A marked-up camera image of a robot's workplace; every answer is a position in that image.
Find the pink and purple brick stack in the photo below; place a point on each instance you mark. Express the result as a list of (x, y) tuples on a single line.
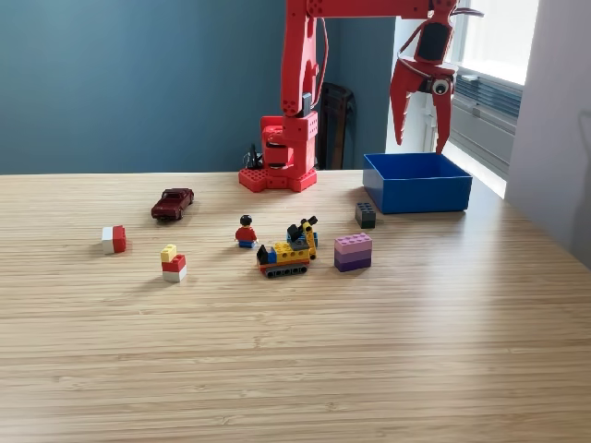
[(353, 254)]

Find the red and white square brick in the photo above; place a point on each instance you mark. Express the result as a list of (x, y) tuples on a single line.
[(113, 240)]

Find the blue plastic bin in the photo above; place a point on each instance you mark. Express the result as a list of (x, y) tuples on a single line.
[(425, 196)]

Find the white window latch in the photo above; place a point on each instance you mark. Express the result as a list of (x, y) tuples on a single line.
[(470, 77)]

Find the grey pleated window blind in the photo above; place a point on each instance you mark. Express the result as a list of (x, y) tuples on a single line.
[(498, 99)]

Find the black brick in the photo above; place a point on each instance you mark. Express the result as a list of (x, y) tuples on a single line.
[(365, 217)]

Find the yellow toy digger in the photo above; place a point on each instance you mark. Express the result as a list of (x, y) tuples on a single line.
[(286, 254)]

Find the toy figure red shirt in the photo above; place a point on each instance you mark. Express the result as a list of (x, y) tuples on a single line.
[(246, 234)]

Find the dark red toy car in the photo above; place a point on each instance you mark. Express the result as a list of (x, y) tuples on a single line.
[(173, 203)]

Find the small yellow brick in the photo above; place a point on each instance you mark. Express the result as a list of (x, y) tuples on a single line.
[(168, 253)]

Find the red over white brick stack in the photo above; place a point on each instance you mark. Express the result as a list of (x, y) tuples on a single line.
[(174, 270)]

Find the white window frame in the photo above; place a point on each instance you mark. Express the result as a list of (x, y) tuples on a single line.
[(489, 37)]

